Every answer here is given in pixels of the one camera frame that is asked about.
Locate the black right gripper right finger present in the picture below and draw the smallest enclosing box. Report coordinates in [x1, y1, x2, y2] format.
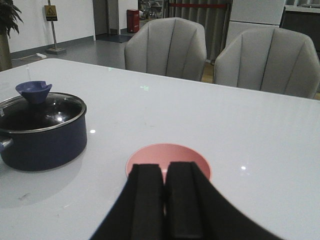
[165, 162, 278, 240]

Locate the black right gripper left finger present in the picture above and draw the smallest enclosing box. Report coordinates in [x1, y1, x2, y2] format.
[91, 164, 164, 240]

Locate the pink plastic bowl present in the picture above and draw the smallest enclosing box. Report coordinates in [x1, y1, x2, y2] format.
[125, 143, 212, 180]

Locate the dark blue saucepan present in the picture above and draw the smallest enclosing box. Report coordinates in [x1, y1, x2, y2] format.
[0, 91, 88, 172]

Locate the glass lid blue knob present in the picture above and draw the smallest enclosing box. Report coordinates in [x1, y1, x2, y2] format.
[0, 80, 87, 133]

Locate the left grey upholstered chair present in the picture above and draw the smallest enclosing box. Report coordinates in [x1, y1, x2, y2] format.
[124, 17, 207, 82]

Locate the grey upholstered chair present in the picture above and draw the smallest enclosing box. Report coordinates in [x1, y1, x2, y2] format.
[124, 17, 207, 82]
[213, 27, 320, 99]

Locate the right grey upholstered chair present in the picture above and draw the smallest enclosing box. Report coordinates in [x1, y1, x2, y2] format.
[213, 27, 320, 99]

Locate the red bin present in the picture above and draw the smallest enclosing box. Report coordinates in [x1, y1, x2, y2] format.
[126, 9, 140, 33]

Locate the grey curtain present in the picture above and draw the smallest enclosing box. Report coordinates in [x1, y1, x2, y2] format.
[163, 0, 233, 64]

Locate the white refrigerator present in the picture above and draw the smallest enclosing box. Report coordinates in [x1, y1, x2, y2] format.
[226, 0, 286, 45]

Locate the dark grey counter cabinet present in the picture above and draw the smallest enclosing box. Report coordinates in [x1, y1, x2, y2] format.
[280, 5, 320, 55]

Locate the yellow caution sign stand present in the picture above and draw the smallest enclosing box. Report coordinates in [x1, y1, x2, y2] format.
[44, 0, 66, 55]

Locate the green potted plant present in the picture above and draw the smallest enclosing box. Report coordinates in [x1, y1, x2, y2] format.
[0, 0, 23, 72]

